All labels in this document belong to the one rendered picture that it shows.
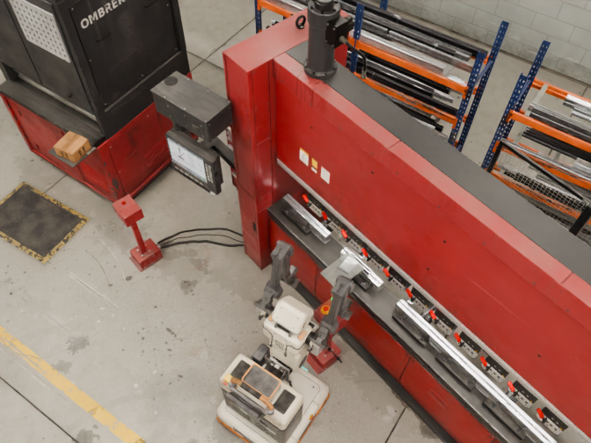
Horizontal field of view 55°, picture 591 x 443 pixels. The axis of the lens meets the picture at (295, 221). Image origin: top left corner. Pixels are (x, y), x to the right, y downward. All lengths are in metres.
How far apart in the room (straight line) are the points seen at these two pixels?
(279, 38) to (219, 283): 2.41
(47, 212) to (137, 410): 2.24
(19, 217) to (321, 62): 3.72
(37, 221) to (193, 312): 1.86
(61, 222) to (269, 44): 3.09
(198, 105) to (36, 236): 2.66
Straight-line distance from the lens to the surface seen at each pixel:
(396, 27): 5.26
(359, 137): 3.17
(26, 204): 6.16
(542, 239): 2.89
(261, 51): 3.57
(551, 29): 7.44
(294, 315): 3.47
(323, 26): 3.17
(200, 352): 4.91
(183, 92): 3.87
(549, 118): 4.79
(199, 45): 7.46
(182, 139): 4.06
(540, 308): 3.01
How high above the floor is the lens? 4.50
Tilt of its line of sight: 55 degrees down
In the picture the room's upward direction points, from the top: 1 degrees clockwise
